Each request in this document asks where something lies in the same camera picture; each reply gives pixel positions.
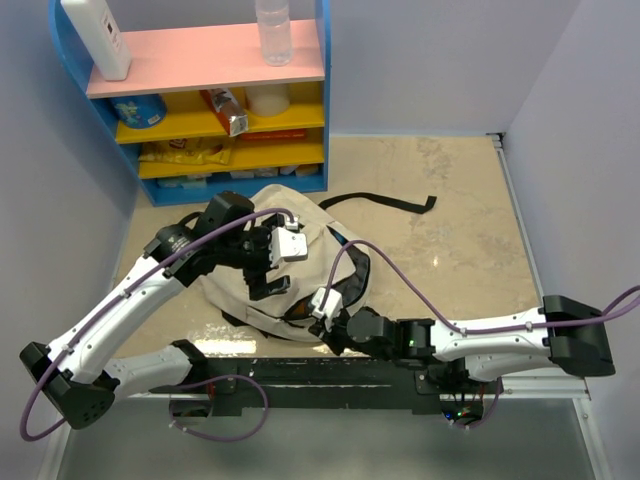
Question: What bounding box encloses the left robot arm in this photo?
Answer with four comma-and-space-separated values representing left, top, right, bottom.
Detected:
19, 191, 302, 442

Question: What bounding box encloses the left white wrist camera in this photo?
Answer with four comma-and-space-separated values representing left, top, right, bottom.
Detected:
269, 227, 308, 268

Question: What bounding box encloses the beige canvas backpack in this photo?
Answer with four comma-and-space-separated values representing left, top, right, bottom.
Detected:
199, 184, 437, 343

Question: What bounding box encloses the blue round snack tub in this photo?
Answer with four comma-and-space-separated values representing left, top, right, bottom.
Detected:
110, 94, 167, 130

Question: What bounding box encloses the blue shelf unit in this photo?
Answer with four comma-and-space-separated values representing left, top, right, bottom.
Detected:
48, 1, 331, 206

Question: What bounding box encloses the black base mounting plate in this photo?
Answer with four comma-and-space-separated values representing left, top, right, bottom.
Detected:
148, 355, 503, 417

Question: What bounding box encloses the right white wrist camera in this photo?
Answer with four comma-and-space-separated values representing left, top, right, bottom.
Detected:
310, 287, 343, 332

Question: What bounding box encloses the white rectangular bottle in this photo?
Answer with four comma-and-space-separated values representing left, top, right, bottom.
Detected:
61, 0, 132, 81

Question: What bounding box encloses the white cylindrical container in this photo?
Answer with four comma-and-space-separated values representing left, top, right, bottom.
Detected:
245, 84, 290, 117

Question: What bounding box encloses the white small boxes row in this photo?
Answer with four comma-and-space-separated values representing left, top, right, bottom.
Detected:
155, 164, 322, 189

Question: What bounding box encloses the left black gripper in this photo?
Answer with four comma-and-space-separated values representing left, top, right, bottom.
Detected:
219, 214, 292, 299

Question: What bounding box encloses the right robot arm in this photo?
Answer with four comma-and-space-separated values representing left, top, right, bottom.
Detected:
309, 288, 615, 393

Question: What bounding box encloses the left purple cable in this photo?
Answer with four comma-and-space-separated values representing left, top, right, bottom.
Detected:
19, 208, 300, 443

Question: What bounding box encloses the red flat box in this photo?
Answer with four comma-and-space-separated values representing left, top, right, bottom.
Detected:
239, 129, 307, 141

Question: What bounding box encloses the aluminium frame rail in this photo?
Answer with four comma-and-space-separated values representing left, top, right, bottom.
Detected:
41, 136, 594, 479

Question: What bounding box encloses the clear plastic water bottle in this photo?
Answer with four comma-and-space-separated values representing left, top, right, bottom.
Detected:
254, 0, 293, 66

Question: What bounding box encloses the orange silver snack packet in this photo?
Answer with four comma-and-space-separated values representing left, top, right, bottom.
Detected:
199, 88, 249, 137

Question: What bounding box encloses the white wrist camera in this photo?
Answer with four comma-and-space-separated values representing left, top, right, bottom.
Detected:
310, 287, 343, 332
269, 227, 308, 268

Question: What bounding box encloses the yellow chips bag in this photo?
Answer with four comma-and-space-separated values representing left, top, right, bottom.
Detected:
138, 138, 232, 165

